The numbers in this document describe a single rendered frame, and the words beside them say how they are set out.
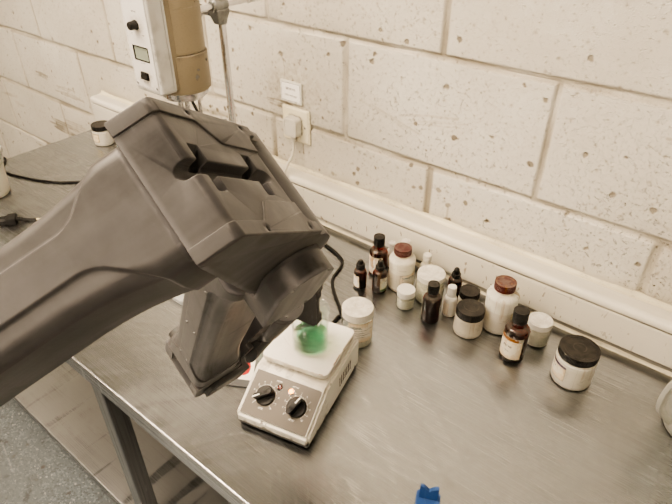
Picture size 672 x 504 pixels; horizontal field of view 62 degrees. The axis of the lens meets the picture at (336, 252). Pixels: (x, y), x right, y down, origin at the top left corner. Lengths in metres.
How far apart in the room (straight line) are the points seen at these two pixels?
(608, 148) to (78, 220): 0.91
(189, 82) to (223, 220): 0.88
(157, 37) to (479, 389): 0.81
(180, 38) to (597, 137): 0.73
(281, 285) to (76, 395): 1.77
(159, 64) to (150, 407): 0.58
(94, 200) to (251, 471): 0.70
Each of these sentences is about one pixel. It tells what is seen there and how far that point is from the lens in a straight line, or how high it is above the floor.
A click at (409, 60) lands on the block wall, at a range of 1.16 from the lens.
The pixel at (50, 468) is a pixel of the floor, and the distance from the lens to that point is 2.00.
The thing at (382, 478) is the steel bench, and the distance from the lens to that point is 0.90.
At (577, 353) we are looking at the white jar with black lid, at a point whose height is 0.82.
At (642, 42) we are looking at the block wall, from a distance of 0.99.
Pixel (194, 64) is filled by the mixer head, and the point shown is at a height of 1.19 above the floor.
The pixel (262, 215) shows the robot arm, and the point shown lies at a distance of 0.26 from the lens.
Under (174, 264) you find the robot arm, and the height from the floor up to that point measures 1.37.
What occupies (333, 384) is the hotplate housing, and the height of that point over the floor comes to 0.81.
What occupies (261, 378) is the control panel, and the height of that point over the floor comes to 0.81.
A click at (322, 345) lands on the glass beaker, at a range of 0.92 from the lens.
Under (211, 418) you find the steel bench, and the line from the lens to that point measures 0.98.
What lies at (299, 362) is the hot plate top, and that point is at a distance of 0.92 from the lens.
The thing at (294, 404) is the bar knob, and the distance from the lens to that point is 0.90.
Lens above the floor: 1.50
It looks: 35 degrees down
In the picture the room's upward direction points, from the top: straight up
